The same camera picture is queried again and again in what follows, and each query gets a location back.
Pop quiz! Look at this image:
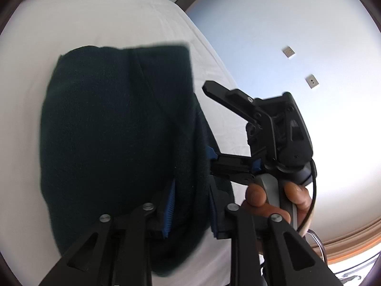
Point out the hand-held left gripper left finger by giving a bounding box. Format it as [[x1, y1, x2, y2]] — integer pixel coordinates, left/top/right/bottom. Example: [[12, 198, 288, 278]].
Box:
[[39, 179, 177, 286]]

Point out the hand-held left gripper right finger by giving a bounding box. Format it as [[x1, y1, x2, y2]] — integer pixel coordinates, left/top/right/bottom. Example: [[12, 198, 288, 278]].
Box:
[[208, 181, 346, 286]]

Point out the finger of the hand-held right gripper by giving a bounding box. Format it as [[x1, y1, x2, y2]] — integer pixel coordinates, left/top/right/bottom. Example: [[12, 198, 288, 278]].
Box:
[[206, 145, 263, 186], [202, 80, 263, 123]]

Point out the dark green sweater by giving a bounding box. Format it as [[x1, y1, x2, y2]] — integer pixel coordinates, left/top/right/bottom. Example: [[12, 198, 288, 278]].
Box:
[[40, 45, 221, 277]]

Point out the person's right hand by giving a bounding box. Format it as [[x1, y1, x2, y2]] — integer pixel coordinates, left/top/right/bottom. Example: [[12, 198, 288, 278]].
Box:
[[241, 182, 313, 235]]

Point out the bed with white sheet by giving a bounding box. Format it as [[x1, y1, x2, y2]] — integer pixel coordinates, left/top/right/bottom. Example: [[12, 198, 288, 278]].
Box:
[[0, 0, 253, 286]]

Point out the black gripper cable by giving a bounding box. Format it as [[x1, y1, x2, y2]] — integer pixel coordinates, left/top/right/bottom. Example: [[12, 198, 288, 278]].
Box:
[[296, 158, 318, 232]]

